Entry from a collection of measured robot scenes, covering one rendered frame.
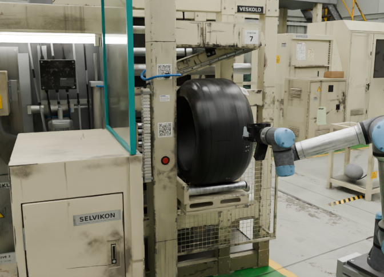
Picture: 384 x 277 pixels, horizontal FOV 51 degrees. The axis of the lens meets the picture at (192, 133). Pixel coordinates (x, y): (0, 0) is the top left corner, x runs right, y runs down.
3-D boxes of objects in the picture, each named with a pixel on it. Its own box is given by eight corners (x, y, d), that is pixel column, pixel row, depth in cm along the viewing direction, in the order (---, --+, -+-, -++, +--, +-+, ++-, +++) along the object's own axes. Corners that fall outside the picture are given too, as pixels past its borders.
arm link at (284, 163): (296, 169, 167) (292, 143, 166) (295, 176, 157) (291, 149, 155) (277, 171, 170) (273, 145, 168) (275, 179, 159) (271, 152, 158)
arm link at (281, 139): (281, 152, 154) (278, 130, 153) (266, 149, 164) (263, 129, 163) (298, 147, 156) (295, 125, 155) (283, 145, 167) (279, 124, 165)
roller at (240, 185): (183, 185, 208) (183, 193, 210) (186, 189, 204) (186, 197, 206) (244, 179, 220) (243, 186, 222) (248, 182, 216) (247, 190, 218)
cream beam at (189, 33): (164, 47, 222) (164, 19, 220) (152, 48, 245) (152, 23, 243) (262, 48, 243) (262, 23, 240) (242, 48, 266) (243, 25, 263)
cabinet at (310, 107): (306, 156, 657) (310, 79, 635) (281, 149, 707) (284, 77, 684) (343, 150, 703) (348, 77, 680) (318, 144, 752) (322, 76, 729)
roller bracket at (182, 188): (184, 205, 202) (184, 186, 200) (162, 182, 238) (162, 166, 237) (190, 204, 203) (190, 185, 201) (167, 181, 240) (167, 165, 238)
